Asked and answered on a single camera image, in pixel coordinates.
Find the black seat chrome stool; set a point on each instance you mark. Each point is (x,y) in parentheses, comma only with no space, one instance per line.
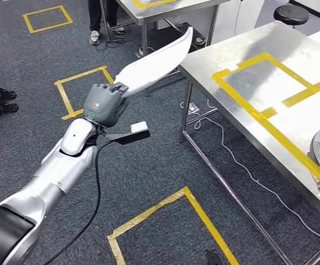
(290,14)

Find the white power strip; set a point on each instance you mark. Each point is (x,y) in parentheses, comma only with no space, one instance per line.
(193,107)

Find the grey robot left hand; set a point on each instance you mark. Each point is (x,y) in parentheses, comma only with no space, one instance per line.
(102,104)

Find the black tripod legs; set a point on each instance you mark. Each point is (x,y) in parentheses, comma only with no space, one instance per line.
(2,109)

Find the yellow floor tape square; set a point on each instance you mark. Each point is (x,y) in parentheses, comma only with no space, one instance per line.
(52,26)
(205,218)
(63,97)

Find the stainless steel table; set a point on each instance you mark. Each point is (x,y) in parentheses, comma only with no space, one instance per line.
(176,11)

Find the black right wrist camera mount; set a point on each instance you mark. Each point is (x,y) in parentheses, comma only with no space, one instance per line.
(213,259)

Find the white curved plastic part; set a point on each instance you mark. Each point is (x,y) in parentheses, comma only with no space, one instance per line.
(154,66)

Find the white partition panel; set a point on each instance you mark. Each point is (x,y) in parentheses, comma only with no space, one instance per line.
(248,18)

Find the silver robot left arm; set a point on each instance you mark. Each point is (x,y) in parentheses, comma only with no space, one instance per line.
(57,175)

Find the person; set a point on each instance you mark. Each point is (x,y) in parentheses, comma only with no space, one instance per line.
(95,14)

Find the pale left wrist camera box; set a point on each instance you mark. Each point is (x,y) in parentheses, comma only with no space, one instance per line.
(139,127)

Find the stainless steel workbench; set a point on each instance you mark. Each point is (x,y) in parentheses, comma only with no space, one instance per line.
(292,124)

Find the yellow tape table marking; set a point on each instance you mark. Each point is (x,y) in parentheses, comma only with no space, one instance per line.
(142,4)

